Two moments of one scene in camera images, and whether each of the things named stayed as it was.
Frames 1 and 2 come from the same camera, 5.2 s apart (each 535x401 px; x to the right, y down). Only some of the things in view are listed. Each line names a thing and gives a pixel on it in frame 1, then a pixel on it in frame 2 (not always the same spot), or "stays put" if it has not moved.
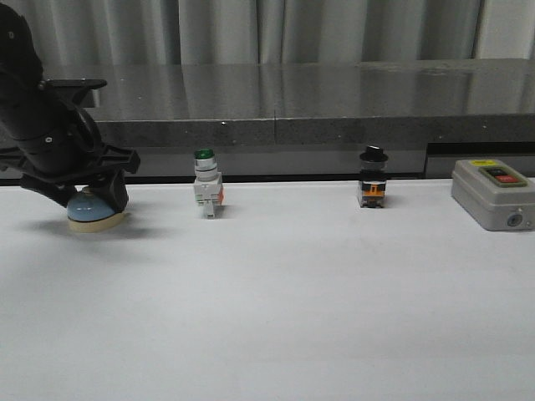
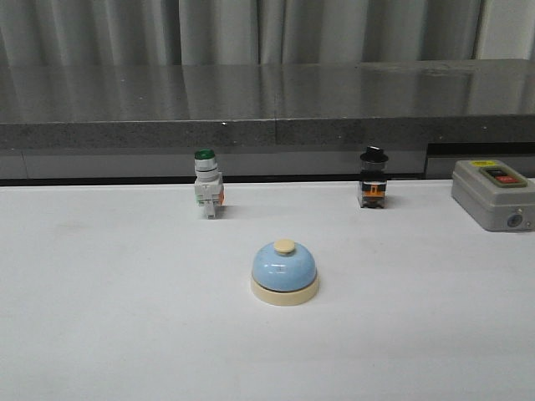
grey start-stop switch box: [496, 195] stays put
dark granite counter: [311, 119] stays put
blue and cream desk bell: [86, 212] to [284, 274]
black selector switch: [373, 177] stays put
